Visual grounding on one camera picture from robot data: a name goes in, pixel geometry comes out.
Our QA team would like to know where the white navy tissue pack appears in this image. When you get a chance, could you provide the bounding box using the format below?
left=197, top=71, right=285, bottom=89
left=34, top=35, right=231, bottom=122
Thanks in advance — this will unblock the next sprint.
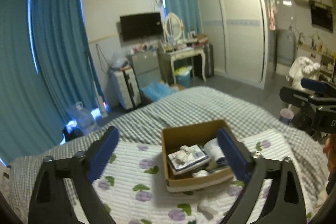
left=167, top=144, right=211, bottom=176

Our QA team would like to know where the white grey sock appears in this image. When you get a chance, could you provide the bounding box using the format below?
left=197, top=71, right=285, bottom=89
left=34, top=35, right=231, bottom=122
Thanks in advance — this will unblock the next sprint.
left=198, top=197, right=218, bottom=216

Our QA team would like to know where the person's right hand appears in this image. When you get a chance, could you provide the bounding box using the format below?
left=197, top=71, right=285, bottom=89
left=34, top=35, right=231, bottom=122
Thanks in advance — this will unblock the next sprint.
left=323, top=134, right=336, bottom=173

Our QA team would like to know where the small pink waste bin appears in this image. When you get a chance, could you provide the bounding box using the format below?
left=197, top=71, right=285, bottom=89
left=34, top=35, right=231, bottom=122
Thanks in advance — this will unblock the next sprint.
left=279, top=108, right=294, bottom=125

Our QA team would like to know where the white cloth bundle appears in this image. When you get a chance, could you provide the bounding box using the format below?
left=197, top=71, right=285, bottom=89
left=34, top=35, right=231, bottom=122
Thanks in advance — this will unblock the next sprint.
left=286, top=57, right=321, bottom=91

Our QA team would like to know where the grey checked bed sheet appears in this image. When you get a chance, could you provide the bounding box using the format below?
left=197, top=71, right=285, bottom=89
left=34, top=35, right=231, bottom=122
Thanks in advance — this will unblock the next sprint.
left=4, top=86, right=330, bottom=224

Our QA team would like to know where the black range hood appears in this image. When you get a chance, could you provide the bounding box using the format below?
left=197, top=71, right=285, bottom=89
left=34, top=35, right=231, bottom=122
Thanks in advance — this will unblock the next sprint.
left=309, top=0, right=333, bottom=32

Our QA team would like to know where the white floral quilted blanket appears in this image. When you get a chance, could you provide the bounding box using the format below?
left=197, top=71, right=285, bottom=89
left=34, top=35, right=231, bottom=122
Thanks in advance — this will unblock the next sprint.
left=71, top=129, right=316, bottom=224

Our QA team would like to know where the clear water jug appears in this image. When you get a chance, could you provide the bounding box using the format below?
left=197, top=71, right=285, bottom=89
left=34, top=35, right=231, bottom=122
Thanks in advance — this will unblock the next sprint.
left=70, top=102, right=99, bottom=135

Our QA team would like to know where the open cardboard box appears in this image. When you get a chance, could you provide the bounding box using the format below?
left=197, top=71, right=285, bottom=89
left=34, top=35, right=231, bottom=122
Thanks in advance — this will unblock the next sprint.
left=161, top=120, right=234, bottom=193

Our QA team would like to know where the white sliding wardrobe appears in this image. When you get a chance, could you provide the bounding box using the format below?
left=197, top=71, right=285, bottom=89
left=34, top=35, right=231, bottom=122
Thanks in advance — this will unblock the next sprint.
left=198, top=0, right=269, bottom=89

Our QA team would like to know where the white black suitcase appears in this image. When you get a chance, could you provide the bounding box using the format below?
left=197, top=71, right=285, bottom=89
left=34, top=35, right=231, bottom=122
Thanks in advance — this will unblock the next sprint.
left=112, top=66, right=142, bottom=110

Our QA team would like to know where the teal window curtain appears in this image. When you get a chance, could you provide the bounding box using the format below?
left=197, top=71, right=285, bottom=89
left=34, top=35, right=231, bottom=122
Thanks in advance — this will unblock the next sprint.
left=1, top=0, right=105, bottom=164

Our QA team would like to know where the white dressing table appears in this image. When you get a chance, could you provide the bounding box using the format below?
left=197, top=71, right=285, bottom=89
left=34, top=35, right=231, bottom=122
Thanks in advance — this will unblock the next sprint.
left=158, top=46, right=206, bottom=84

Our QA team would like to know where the oval vanity mirror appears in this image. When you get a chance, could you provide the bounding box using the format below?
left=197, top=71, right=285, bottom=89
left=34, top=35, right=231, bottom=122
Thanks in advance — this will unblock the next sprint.
left=163, top=12, right=183, bottom=43

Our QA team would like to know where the blue plastic bag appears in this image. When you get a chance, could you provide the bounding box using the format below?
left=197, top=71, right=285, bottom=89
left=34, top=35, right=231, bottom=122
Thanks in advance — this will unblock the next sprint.
left=140, top=81, right=175, bottom=102

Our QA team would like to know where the grey low cabinet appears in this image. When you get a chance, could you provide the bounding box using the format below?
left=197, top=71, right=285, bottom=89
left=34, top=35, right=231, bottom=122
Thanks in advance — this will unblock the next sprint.
left=128, top=51, right=161, bottom=88

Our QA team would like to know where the wall mounted black television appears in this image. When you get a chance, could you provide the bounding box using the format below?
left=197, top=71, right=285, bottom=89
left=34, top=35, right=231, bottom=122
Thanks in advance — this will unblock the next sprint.
left=120, top=12, right=163, bottom=42

